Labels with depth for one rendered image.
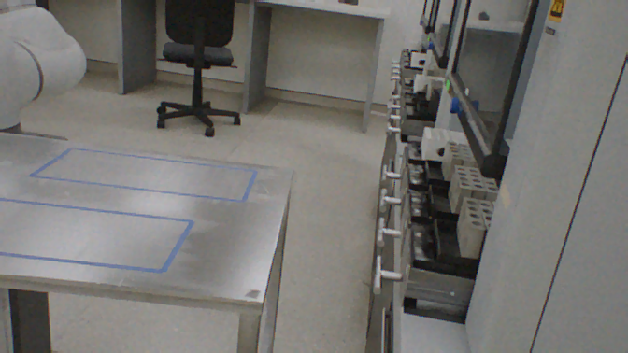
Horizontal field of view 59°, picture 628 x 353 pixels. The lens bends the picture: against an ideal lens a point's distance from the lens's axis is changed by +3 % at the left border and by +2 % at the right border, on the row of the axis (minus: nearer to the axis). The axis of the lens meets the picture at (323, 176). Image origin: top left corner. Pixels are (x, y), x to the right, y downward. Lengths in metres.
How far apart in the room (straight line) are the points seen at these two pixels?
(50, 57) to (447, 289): 1.11
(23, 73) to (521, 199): 1.14
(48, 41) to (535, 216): 1.23
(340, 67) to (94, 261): 4.19
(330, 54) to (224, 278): 4.18
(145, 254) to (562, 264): 0.51
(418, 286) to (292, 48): 4.14
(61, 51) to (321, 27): 3.43
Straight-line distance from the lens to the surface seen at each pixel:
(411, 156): 1.25
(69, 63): 1.57
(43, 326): 1.73
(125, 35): 4.64
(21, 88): 1.45
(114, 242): 0.79
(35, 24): 1.55
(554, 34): 0.65
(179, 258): 0.74
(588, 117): 0.63
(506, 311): 0.71
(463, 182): 0.96
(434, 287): 0.83
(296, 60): 4.86
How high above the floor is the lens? 1.20
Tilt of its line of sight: 22 degrees down
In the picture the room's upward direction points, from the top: 7 degrees clockwise
